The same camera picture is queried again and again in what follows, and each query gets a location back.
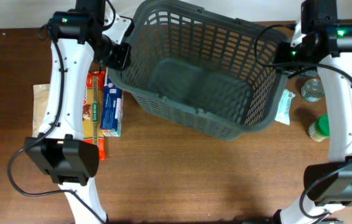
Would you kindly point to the blue cardboard box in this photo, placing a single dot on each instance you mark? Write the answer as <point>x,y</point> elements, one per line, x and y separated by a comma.
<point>112,112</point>

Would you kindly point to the grey plastic shopping basket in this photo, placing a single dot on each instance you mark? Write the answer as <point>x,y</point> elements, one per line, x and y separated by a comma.
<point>202,70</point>

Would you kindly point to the green lid glass jar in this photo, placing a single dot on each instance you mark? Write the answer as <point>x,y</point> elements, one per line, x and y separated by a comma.
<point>319,130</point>

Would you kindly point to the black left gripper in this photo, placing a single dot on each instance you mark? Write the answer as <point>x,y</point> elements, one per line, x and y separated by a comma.
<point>123,61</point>

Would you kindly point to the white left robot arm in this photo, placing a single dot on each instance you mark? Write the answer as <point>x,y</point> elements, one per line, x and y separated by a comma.
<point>89,33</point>

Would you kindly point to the small metal tin can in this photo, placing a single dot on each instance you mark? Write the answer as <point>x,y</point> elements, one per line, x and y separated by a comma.
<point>312,90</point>

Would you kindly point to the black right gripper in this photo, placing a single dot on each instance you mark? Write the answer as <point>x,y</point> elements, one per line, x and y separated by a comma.
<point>282,48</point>

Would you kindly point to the orange spaghetti packet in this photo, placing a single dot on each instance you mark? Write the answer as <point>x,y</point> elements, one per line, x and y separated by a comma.
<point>92,110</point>

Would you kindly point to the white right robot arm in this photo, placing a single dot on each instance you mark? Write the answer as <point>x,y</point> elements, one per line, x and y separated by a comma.
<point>324,42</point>

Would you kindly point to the white green wrapped snack pack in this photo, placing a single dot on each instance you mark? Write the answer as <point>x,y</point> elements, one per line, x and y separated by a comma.
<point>283,109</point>

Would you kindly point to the beige grain bag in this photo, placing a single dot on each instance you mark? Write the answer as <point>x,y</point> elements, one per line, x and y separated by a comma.
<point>41,94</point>

